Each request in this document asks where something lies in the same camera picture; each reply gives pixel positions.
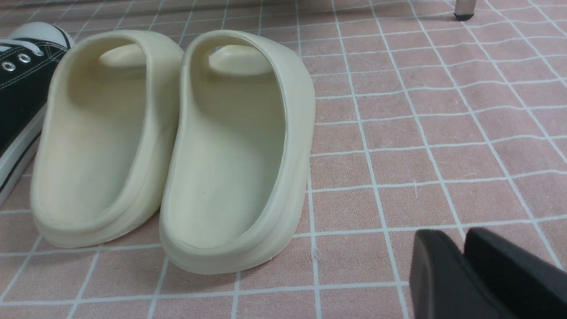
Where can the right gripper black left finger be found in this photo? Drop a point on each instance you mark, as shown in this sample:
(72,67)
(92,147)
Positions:
(444,285)

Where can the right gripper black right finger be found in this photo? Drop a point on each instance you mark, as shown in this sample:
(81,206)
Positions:
(528,287)

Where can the black canvas sneaker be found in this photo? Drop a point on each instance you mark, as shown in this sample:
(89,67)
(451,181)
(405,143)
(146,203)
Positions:
(28,58)

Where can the steel shoe rack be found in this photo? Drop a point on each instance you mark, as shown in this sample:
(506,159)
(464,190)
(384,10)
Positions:
(464,9)

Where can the cream slipper, right of pair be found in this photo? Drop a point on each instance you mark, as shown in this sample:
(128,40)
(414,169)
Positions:
(240,165)

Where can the cream slipper, of pair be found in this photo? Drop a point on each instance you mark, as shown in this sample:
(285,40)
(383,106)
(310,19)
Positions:
(240,165)
(105,147)

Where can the cream slipper, left of pair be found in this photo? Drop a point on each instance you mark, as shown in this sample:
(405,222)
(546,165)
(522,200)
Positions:
(105,147)

